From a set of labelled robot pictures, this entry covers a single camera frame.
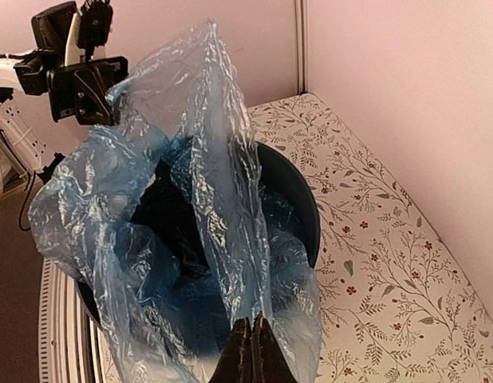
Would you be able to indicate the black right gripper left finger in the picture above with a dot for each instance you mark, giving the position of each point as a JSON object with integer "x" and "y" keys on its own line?
{"x": 235, "y": 362}

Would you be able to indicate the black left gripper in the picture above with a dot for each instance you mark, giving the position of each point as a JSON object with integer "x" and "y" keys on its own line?
{"x": 78, "y": 90}

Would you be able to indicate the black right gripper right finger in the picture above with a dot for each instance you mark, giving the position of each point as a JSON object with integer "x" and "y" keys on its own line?
{"x": 268, "y": 362}

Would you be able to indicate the dark grey trash bin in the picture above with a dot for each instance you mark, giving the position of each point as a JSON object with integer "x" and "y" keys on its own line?
{"x": 162, "y": 237}

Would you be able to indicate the blue plastic trash bag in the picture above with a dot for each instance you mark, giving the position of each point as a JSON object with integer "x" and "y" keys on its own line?
{"x": 187, "y": 89}

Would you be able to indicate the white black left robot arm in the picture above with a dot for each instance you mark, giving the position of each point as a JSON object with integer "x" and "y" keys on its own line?
{"x": 30, "y": 157}

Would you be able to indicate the floral patterned table mat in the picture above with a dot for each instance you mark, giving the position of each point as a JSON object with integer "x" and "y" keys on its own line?
{"x": 395, "y": 304}

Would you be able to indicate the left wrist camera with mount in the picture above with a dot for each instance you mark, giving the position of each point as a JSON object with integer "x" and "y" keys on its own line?
{"x": 88, "y": 32}

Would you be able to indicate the aluminium front rail frame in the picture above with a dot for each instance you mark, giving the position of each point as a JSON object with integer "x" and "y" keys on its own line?
{"x": 69, "y": 348}

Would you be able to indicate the left aluminium corner post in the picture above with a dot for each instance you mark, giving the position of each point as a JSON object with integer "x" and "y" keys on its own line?
{"x": 301, "y": 39}

